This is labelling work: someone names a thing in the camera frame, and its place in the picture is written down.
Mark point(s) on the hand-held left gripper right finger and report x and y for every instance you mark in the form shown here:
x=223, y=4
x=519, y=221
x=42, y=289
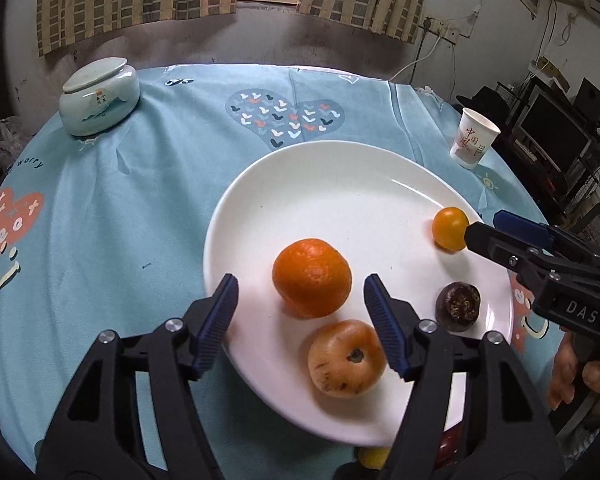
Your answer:
x=385, y=325

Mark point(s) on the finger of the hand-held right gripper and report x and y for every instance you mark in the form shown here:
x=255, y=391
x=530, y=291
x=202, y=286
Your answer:
x=490, y=242
x=520, y=224

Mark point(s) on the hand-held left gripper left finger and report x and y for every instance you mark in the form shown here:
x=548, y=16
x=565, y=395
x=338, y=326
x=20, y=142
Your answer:
x=217, y=320

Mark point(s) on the small orange tomato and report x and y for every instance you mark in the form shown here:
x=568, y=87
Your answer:
x=447, y=227

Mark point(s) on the large striped tan pepino melon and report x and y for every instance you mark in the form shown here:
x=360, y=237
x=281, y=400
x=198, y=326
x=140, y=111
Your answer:
x=340, y=365

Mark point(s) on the dark brown water chestnut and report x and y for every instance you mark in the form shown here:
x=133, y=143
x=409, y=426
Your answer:
x=457, y=307

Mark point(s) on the orange mandarin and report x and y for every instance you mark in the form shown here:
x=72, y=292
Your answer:
x=312, y=277

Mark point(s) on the white oval plate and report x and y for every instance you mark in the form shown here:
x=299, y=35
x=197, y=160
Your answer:
x=370, y=200

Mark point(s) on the person's right hand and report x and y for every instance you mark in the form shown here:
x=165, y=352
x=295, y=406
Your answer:
x=562, y=375

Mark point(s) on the white paper cup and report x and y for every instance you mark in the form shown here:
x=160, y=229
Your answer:
x=472, y=142

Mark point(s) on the black computer monitor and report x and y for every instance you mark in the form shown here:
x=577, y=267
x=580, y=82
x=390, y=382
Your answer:
x=555, y=130

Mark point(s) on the light blue printed tablecloth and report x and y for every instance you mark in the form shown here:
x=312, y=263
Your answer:
x=130, y=235

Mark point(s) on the black hat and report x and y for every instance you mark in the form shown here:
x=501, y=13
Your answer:
x=485, y=102

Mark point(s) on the black speaker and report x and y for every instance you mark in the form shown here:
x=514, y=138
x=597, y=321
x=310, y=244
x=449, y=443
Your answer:
x=590, y=97

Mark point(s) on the yellow cardboard box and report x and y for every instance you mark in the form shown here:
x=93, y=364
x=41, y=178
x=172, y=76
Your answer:
x=550, y=71

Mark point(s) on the pale green ceramic jar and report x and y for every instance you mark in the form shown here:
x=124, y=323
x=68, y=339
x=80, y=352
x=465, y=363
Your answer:
x=100, y=100

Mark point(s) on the clear plastic bag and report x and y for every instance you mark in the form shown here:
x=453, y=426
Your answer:
x=10, y=140

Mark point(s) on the white wall power socket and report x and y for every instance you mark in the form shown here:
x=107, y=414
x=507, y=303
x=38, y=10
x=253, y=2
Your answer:
x=440, y=27

